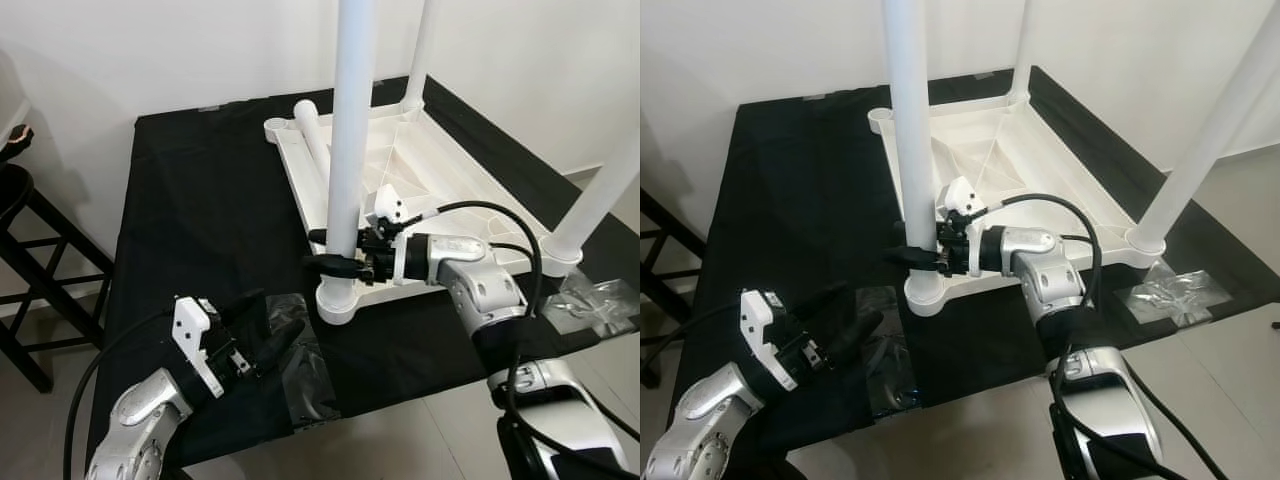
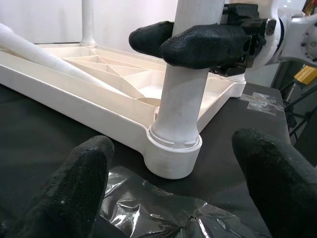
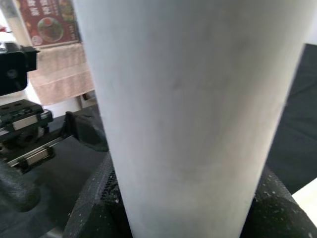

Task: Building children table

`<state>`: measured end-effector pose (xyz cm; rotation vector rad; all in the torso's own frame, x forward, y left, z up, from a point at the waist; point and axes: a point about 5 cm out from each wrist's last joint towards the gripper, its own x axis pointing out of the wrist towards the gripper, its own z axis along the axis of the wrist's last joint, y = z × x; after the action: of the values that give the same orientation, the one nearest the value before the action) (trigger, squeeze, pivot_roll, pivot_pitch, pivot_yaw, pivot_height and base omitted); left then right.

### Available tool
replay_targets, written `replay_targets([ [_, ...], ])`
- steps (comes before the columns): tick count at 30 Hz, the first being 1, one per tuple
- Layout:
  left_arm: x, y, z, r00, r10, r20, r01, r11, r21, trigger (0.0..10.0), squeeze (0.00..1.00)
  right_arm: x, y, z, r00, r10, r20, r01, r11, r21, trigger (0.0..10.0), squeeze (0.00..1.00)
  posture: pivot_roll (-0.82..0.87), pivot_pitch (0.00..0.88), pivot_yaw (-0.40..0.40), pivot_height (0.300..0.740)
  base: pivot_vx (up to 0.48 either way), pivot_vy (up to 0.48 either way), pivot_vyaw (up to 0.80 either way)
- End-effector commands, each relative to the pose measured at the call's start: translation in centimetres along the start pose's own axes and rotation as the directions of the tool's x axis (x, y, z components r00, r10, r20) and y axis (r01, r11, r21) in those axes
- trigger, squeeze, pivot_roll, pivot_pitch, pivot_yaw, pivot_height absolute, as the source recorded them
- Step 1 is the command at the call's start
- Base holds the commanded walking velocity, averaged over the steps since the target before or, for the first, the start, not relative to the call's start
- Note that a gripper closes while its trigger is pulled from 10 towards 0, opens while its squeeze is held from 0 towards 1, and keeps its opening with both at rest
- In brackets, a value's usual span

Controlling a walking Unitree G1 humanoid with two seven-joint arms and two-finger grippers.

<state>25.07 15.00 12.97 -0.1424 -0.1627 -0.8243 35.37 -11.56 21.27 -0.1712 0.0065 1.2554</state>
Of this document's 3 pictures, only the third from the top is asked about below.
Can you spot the white plastic table leg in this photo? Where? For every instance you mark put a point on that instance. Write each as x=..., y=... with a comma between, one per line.
x=185, y=111

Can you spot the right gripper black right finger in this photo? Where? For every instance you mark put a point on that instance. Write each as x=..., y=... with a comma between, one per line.
x=277, y=213

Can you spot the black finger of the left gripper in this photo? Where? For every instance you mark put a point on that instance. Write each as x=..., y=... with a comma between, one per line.
x=86, y=131
x=19, y=191

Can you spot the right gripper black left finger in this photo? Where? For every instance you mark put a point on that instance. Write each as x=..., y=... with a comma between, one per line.
x=99, y=210

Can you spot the red printed box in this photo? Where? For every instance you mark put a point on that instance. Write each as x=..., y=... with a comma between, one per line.
x=49, y=22

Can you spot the beige cloth covered table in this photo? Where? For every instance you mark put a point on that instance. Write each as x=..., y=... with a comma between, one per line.
x=62, y=74

